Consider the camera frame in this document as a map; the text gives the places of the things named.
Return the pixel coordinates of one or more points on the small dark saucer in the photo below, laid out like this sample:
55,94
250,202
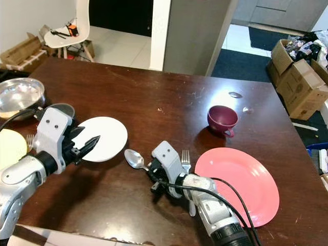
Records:
64,108

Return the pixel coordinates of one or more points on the dark floor rug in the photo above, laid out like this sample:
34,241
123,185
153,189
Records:
266,37

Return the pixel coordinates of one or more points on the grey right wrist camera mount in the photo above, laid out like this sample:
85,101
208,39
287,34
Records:
169,159

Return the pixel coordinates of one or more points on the maroon cup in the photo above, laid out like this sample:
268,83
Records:
222,118

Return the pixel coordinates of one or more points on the white plate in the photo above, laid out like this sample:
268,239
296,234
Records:
107,136

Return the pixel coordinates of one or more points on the blue crate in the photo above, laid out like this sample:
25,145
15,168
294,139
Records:
319,159

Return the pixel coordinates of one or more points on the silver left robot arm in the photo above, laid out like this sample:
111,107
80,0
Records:
16,187

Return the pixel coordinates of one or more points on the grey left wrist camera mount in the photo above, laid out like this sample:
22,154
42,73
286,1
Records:
54,130

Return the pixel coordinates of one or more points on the yellow plate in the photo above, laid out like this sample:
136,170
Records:
11,148

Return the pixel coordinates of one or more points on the grey cabinet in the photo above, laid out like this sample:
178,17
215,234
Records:
282,11

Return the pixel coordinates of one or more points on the orange black tool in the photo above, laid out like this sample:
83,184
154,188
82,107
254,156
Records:
72,29

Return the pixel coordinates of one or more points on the pink plate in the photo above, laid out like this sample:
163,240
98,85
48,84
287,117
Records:
241,179

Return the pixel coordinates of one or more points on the steel fork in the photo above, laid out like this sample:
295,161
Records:
186,158
29,141

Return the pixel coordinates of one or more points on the white chair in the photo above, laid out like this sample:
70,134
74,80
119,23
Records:
82,20

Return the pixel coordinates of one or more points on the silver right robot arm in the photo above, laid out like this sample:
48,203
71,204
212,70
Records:
218,210

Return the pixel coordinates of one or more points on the open cardboard box with clutter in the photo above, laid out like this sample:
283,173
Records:
282,56

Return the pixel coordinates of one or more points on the small cardboard box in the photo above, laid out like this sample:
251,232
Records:
88,49

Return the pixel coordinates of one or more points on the black hand tool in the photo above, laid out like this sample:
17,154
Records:
60,34

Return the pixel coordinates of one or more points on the steel bowl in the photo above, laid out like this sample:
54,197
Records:
20,95

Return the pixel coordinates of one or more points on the steel spoon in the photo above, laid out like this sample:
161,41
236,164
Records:
134,159

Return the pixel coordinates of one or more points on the large closed cardboard box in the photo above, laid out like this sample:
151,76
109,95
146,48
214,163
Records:
302,87

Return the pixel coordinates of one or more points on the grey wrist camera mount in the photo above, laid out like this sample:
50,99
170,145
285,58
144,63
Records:
54,130
169,159

